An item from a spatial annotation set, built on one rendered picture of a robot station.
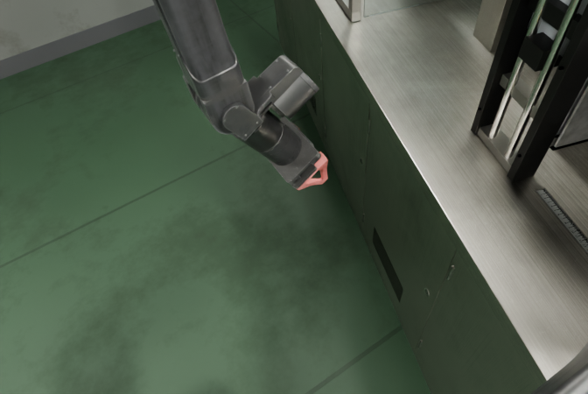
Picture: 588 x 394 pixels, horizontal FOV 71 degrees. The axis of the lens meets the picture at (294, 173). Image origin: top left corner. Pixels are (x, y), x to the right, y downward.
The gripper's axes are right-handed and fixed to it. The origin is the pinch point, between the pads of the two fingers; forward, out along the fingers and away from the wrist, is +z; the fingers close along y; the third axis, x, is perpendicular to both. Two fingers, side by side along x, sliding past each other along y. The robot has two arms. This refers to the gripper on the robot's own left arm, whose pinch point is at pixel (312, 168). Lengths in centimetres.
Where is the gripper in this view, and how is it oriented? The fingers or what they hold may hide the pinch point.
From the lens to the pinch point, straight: 71.8
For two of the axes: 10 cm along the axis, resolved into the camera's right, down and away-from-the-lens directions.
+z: 5.0, 3.3, 8.0
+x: -6.9, 7.1, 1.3
